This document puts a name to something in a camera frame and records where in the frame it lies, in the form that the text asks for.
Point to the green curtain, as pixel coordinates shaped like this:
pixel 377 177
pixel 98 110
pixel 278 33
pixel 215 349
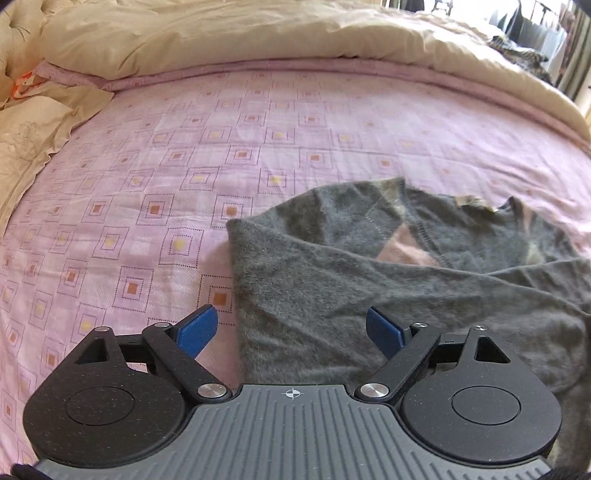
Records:
pixel 576 62

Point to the beige pillow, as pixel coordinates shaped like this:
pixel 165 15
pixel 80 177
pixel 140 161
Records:
pixel 35 127

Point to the orange small object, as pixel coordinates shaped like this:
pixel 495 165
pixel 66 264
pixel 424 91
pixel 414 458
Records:
pixel 25 83

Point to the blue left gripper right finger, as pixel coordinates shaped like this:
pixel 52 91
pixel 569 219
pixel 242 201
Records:
pixel 407 351

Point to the pink patterned bed sheet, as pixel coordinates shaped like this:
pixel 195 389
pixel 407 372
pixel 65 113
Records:
pixel 125 226

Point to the beige duvet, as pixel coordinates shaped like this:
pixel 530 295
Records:
pixel 113 40

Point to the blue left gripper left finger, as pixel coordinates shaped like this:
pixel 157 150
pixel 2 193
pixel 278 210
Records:
pixel 175 347

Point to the grey argyle knit sweater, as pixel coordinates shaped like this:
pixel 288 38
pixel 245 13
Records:
pixel 306 272

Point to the dark clothes pile on bed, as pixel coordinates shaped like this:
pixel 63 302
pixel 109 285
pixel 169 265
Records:
pixel 530 60

